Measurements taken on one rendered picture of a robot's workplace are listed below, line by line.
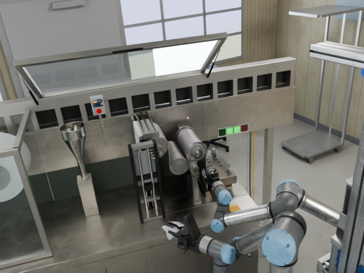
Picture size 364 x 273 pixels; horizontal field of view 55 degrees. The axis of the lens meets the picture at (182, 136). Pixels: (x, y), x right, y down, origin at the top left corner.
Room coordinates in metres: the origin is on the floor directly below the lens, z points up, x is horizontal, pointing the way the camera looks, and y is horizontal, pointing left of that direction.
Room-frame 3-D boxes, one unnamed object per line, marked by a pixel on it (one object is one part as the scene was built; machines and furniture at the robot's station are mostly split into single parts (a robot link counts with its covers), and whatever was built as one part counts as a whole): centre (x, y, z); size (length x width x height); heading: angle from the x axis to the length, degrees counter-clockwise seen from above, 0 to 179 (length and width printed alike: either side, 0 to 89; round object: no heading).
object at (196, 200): (1.92, -0.06, 1.05); 0.06 x 0.05 x 0.31; 14
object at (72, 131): (1.90, 0.64, 1.50); 0.14 x 0.14 x 0.06
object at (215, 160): (2.16, -0.22, 1.00); 0.40 x 0.16 x 0.06; 14
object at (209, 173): (1.83, -0.17, 1.12); 0.12 x 0.08 x 0.09; 14
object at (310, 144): (3.99, -1.67, 0.88); 0.66 x 0.53 x 1.76; 117
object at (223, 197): (1.68, -0.21, 1.11); 0.11 x 0.08 x 0.09; 14
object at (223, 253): (1.13, -0.13, 1.21); 0.11 x 0.08 x 0.09; 53
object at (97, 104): (1.86, 0.46, 1.66); 0.07 x 0.07 x 0.10; 14
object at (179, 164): (2.06, 0.06, 1.18); 0.26 x 0.12 x 0.12; 14
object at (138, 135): (2.04, 0.28, 1.17); 0.34 x 0.05 x 0.54; 14
